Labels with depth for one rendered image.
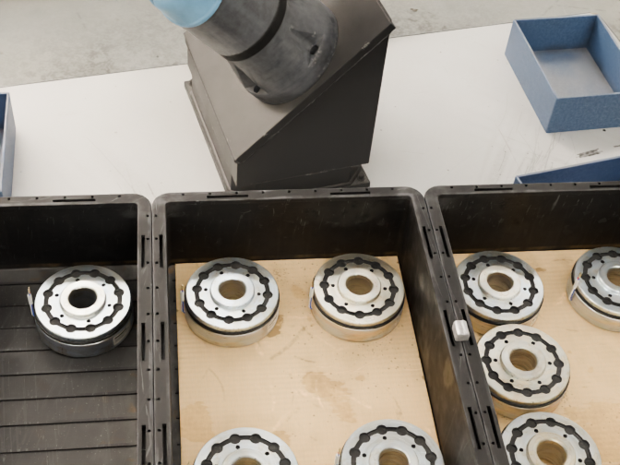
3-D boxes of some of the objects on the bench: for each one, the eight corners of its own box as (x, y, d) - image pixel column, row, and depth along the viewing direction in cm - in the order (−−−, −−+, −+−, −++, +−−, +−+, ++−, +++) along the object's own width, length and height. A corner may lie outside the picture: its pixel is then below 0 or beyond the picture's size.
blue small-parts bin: (504, 53, 171) (513, 18, 166) (587, 47, 174) (598, 13, 169) (545, 133, 158) (556, 98, 153) (635, 125, 161) (649, 91, 156)
